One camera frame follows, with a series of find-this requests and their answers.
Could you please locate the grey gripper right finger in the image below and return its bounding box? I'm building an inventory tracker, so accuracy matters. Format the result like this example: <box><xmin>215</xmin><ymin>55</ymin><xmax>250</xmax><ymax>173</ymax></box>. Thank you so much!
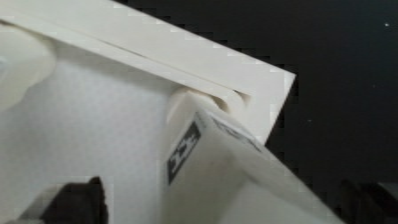
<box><xmin>334</xmin><ymin>180</ymin><xmax>398</xmax><ymax>224</ymax></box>

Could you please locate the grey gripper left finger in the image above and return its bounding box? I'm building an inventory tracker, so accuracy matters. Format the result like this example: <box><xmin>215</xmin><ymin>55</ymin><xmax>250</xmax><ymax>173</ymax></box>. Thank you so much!
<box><xmin>19</xmin><ymin>176</ymin><xmax>108</xmax><ymax>224</ymax></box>

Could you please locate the white desk top tray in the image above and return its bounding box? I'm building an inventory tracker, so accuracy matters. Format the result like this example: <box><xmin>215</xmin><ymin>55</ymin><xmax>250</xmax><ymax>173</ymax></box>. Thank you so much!
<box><xmin>0</xmin><ymin>13</ymin><xmax>255</xmax><ymax>224</ymax></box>

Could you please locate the white leg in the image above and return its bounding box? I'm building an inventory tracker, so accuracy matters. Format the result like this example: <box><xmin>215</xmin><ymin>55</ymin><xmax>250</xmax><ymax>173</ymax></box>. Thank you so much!
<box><xmin>160</xmin><ymin>109</ymin><xmax>348</xmax><ymax>224</ymax></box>
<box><xmin>0</xmin><ymin>23</ymin><xmax>56</xmax><ymax>112</ymax></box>

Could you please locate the white U-shaped frame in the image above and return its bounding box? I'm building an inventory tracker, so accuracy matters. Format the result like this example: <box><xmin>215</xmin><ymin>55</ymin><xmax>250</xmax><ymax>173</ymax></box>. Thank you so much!
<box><xmin>0</xmin><ymin>0</ymin><xmax>295</xmax><ymax>140</ymax></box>

